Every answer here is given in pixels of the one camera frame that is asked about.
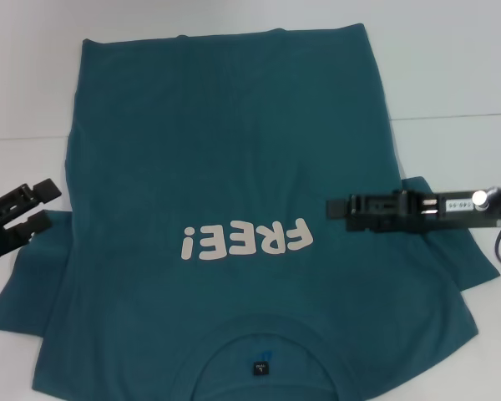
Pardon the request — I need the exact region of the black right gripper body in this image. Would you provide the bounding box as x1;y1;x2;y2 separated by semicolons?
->
400;188;493;236

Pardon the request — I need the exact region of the teal blue FREE t-shirt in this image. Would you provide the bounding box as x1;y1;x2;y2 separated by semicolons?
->
0;23;501;401

